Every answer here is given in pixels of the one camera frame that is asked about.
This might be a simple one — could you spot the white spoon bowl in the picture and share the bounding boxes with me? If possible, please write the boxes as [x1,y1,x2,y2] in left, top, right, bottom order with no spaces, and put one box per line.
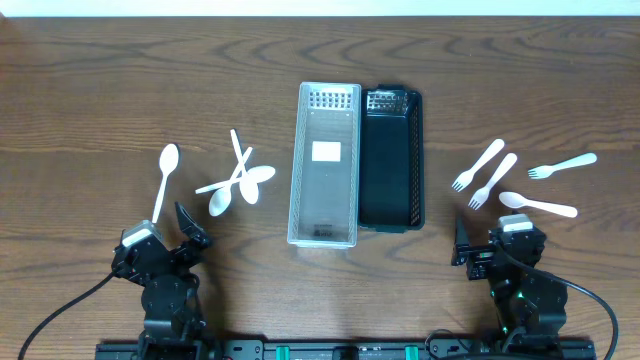
[195,165,276,194]
[208,147,253,217]

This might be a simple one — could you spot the white plastic fork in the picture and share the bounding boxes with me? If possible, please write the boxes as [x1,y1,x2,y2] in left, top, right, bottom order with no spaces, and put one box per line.
[452,139,505,192]
[528,153,598,180]
[468,153,518,210]

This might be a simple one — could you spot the white plastic spoon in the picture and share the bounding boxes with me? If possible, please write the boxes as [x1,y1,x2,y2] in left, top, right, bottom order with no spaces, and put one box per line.
[499,192,578,218]
[151,143,180,223]

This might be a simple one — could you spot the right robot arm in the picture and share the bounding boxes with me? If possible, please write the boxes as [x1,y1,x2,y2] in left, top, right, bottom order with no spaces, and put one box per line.
[451,212,568,354]

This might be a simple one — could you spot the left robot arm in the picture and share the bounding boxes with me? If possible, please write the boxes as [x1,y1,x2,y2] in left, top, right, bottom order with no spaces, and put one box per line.
[111,203,212,360]

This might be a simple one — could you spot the black plastic mesh basket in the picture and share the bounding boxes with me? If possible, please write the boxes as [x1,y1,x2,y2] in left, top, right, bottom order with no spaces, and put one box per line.
[358,84,425,233]

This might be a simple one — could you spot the clear plastic mesh basket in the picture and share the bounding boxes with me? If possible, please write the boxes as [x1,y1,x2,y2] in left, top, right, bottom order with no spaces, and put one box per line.
[287,82,361,249]

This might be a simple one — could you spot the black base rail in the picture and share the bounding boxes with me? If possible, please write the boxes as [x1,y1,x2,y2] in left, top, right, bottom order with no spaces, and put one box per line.
[95,336,596,360]

